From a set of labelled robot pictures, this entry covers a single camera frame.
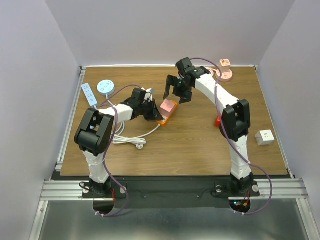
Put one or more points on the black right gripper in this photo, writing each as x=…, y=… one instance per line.
x=185, y=96

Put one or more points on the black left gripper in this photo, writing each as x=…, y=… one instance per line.
x=154, y=114

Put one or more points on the orange power strip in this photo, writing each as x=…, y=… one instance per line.
x=167, y=117

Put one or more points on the pink round socket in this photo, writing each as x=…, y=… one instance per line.
x=225, y=77

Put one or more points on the red cube adapter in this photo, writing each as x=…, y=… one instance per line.
x=217, y=122

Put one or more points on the pink cube adapter with drawing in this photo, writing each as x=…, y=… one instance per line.
x=225, y=65

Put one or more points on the grey round socket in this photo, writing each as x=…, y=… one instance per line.
x=106, y=87

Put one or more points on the light blue power strip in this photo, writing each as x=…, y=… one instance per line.
x=89, y=95

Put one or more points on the white cube adapter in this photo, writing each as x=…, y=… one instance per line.
x=264, y=137

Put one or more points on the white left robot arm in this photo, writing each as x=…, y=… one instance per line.
x=98, y=128

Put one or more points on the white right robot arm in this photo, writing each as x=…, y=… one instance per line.
x=234, y=114

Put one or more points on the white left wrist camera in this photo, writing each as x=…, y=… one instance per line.
x=149, y=94

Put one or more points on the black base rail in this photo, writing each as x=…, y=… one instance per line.
x=154, y=192

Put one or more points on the aluminium frame rail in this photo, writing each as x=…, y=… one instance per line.
x=282, y=188

